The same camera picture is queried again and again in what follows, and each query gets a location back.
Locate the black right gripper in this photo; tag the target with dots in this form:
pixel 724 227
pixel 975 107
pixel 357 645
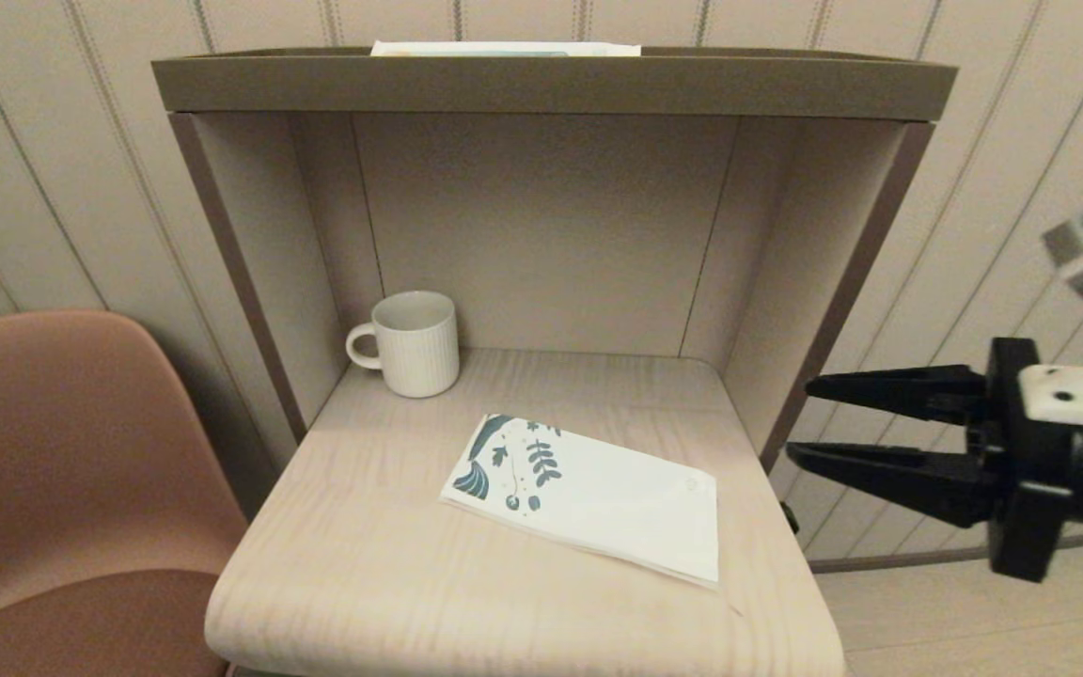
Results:
pixel 1030 470

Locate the white horse print pouch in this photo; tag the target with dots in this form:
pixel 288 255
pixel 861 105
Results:
pixel 598 498

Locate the beige wooden desk shelf unit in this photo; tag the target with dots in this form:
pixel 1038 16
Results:
pixel 541 216

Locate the white ribbed ceramic mug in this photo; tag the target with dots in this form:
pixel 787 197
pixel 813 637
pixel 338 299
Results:
pixel 419 343

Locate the white blue toothbrush box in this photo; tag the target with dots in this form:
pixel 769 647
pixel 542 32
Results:
pixel 504 48

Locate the pink chair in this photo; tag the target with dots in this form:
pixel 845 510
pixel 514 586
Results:
pixel 53 489

